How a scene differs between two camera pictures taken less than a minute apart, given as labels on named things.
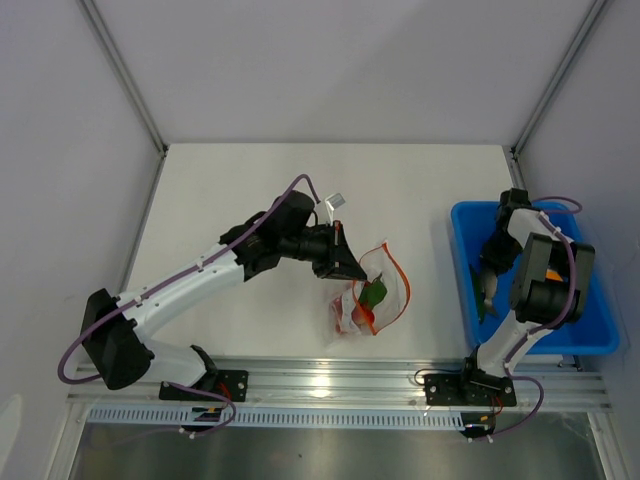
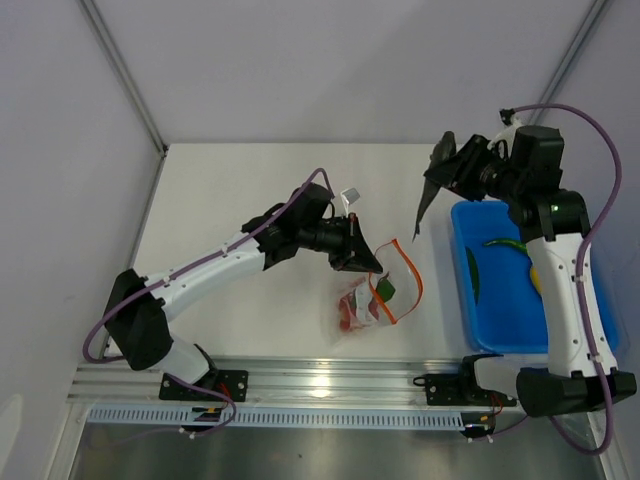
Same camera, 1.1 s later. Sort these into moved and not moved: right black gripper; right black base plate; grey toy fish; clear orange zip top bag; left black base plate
Moved: grey toy fish; clear orange zip top bag; right black gripper
Not moved: right black base plate; left black base plate
